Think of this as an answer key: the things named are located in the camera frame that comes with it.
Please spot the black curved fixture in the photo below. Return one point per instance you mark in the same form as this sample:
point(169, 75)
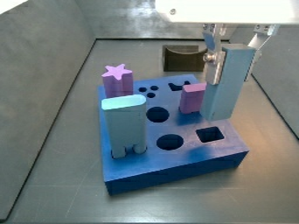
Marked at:
point(183, 58)

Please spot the light blue rounded block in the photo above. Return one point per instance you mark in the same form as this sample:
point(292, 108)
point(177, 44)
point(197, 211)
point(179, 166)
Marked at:
point(124, 113)

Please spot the white second-arm gripper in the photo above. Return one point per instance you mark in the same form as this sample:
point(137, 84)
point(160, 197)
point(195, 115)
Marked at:
point(267, 13)

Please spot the purple rectangular block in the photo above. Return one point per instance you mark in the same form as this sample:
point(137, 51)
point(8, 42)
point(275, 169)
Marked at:
point(191, 99)

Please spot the purple star-shaped block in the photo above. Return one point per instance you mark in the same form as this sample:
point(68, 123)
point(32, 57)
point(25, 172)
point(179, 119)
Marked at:
point(117, 80)

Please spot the grey-blue rectangular block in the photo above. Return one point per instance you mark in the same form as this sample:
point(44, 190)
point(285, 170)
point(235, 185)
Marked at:
point(220, 97)

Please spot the blue shape-sorting board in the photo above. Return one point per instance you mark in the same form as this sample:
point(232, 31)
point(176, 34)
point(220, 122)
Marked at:
point(185, 145)

